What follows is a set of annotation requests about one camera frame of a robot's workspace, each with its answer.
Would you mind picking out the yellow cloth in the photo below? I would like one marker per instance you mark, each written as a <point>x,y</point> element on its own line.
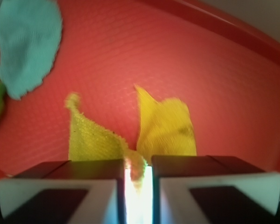
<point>165,129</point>

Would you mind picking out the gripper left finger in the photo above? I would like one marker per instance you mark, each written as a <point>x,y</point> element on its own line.
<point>65,192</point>

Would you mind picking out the red plastic tray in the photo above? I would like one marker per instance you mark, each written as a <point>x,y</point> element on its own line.
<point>227,72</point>

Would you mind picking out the light blue cloth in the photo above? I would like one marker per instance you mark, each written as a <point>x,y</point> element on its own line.
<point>30,35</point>

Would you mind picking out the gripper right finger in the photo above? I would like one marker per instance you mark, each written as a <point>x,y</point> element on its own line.
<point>213,190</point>

